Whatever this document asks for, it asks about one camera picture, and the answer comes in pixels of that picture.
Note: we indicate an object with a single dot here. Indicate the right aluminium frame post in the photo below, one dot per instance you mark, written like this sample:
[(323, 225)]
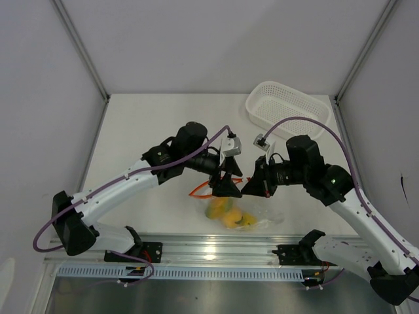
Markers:
[(362, 56)]

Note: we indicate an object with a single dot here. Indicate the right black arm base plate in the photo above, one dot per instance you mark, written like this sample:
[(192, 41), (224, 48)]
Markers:
[(296, 255)]

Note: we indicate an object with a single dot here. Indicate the aluminium mounting rail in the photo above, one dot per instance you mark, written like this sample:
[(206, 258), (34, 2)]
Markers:
[(217, 251)]

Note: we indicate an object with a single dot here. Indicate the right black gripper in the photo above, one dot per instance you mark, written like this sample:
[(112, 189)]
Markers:
[(261, 183)]

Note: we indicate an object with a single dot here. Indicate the yellow green mango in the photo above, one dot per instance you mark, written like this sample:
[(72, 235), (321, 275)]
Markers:
[(218, 207)]

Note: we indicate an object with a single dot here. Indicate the clear orange zip top bag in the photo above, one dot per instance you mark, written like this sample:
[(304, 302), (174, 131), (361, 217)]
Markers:
[(266, 214)]

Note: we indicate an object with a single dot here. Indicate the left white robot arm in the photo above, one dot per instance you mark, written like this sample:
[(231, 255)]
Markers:
[(76, 217)]

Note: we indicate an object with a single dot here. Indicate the right side aluminium rail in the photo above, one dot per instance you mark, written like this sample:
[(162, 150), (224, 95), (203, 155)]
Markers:
[(337, 123)]

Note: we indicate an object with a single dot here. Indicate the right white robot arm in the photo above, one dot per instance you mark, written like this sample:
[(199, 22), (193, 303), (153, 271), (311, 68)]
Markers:
[(391, 264)]

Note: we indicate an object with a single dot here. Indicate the white slotted cable duct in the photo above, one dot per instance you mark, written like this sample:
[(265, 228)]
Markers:
[(184, 273)]

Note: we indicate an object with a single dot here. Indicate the orange fruit with leaf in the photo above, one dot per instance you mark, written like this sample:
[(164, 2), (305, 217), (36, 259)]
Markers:
[(232, 218)]

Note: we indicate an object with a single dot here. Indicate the aluminium frame post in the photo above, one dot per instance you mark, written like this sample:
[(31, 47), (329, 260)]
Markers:
[(362, 56), (77, 42)]

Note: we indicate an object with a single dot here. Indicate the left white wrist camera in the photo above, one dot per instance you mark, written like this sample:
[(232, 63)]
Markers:
[(230, 146)]

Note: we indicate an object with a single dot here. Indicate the left aluminium frame post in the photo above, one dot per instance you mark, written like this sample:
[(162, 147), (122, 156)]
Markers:
[(77, 42)]

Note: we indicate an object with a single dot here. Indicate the white perforated plastic basket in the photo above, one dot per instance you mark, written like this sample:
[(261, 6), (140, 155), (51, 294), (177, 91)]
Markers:
[(271, 102)]

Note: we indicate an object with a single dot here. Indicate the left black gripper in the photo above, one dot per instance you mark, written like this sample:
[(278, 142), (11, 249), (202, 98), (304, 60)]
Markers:
[(226, 187)]

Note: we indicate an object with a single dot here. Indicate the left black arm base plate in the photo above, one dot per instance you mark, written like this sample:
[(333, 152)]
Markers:
[(150, 251)]

